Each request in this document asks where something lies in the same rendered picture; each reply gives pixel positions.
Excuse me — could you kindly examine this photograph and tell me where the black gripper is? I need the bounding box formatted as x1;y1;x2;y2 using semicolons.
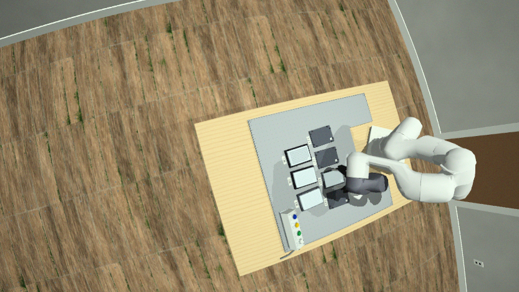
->
332;165;349;193

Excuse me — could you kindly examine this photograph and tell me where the white button panel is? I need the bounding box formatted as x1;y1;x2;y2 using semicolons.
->
279;207;305;260

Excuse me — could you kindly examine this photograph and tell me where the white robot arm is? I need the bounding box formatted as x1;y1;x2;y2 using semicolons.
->
346;117;476;203

